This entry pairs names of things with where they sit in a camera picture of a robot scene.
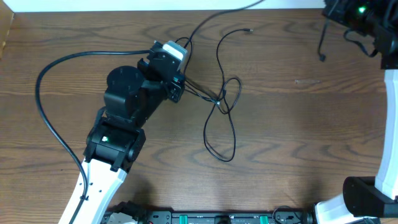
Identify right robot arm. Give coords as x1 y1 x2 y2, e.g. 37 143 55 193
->
308 0 397 224

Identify left black camera cable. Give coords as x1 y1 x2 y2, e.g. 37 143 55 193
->
35 50 150 224

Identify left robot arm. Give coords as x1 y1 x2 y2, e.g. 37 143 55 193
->
60 40 188 223

